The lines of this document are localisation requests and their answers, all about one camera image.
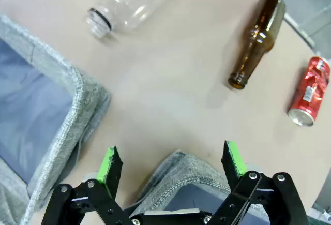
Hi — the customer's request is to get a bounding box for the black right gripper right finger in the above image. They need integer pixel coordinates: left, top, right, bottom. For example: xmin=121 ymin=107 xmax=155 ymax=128
xmin=206 ymin=140 xmax=310 ymax=225

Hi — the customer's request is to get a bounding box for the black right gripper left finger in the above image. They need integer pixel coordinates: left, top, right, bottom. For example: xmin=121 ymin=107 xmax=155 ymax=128
xmin=41 ymin=146 xmax=135 ymax=225

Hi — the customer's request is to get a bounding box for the crushed red cola can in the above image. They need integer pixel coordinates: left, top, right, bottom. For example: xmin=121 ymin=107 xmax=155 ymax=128
xmin=288 ymin=56 xmax=331 ymax=127

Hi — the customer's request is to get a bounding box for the grey fabric basket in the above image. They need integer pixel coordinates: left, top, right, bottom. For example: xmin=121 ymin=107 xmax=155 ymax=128
xmin=0 ymin=14 xmax=112 ymax=225
xmin=129 ymin=149 xmax=269 ymax=225

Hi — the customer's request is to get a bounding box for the brown glass bottle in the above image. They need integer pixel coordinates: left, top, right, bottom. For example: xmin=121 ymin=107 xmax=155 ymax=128
xmin=228 ymin=0 xmax=287 ymax=91

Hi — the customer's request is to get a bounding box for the clear plastic bottle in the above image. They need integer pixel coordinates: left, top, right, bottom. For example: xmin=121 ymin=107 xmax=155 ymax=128
xmin=84 ymin=0 xmax=182 ymax=39

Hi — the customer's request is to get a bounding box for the grey aluminium frame bar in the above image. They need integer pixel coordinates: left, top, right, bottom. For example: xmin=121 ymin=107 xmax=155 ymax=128
xmin=283 ymin=2 xmax=331 ymax=50

